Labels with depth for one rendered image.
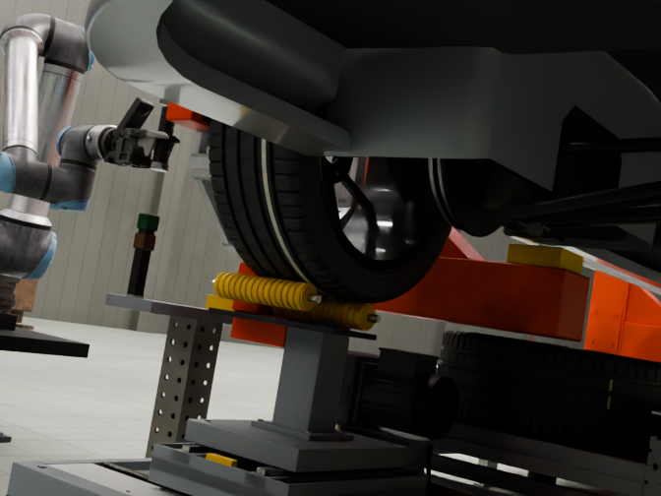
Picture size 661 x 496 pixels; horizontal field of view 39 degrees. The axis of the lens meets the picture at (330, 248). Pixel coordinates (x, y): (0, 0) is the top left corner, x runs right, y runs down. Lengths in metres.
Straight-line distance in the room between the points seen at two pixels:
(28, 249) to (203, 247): 9.20
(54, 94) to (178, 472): 1.26
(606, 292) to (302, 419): 2.48
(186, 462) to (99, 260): 9.05
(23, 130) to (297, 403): 0.98
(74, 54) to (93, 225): 8.11
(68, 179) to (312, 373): 0.81
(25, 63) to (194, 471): 1.24
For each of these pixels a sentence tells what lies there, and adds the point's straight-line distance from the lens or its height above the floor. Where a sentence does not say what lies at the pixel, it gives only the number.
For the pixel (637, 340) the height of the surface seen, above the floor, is 0.61.
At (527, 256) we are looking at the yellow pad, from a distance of 2.26.
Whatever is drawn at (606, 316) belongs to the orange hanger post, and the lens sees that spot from 4.22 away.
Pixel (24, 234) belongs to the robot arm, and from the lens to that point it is 2.73.
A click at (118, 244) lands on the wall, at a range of 11.02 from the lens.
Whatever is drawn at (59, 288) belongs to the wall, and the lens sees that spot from 10.61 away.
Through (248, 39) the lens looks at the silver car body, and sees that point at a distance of 1.33.
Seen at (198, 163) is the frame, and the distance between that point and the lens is 1.94.
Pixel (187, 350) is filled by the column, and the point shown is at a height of 0.34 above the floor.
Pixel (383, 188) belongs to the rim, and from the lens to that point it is 2.25.
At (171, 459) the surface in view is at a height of 0.15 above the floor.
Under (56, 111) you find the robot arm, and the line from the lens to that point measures 2.74.
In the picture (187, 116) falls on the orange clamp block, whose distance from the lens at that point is 1.86.
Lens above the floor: 0.47
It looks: 5 degrees up
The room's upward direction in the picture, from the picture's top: 9 degrees clockwise
